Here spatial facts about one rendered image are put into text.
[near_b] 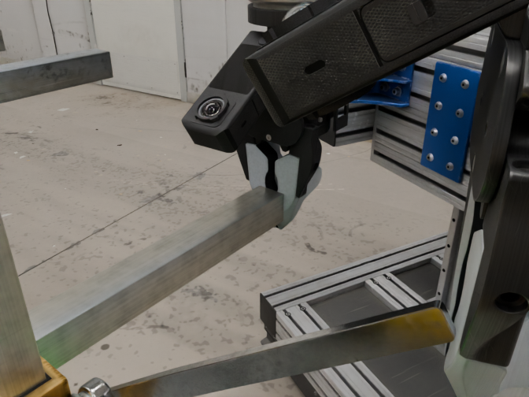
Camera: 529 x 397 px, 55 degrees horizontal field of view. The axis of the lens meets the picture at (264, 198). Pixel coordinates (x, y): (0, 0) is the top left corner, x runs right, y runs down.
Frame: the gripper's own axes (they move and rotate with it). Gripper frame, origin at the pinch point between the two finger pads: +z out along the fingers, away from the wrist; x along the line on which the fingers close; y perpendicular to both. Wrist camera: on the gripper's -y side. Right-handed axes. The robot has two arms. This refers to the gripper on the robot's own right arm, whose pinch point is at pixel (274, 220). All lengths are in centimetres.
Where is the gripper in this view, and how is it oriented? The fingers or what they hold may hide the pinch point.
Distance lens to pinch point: 50.3
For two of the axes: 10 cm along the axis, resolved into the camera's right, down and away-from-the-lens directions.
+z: 0.1, 8.8, 4.7
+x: -7.8, -2.9, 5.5
